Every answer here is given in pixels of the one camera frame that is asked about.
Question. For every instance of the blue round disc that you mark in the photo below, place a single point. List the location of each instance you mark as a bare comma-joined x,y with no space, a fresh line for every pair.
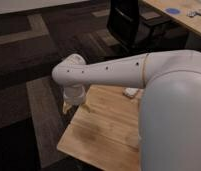
172,11

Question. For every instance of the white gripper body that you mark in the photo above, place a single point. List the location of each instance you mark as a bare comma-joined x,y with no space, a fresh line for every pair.
74,95

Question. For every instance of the white crumpled object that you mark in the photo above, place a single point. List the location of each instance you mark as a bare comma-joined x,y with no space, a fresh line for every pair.
192,14

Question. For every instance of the black office chair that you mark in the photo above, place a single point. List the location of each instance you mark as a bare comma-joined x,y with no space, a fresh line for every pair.
135,26

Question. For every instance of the small white box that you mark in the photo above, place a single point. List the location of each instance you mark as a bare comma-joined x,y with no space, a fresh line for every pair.
130,92

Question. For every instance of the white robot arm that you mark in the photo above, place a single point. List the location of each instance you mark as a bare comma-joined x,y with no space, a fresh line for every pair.
170,113

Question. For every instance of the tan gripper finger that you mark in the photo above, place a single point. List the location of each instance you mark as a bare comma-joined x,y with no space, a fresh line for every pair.
86,107
66,107

